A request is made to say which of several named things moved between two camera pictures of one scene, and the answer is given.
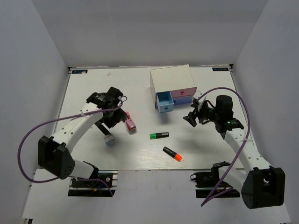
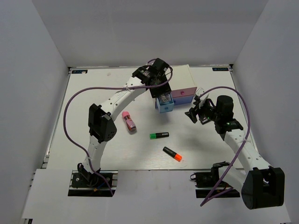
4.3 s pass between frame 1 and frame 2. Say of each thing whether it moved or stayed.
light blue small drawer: stayed
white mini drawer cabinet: stayed
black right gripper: stayed
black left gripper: moved
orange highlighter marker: stayed
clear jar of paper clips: moved
